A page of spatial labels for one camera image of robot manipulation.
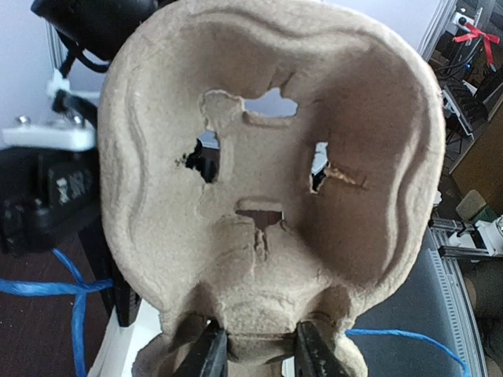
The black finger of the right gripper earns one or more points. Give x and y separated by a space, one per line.
114 282

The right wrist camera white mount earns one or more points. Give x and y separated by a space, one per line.
50 172

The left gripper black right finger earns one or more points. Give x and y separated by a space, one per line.
312 357

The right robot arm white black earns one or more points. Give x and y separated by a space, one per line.
100 27

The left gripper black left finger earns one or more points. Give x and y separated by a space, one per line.
208 355

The blue checkered paper bag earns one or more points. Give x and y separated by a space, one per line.
80 289

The brown cardboard cup carrier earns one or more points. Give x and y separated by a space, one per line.
264 163

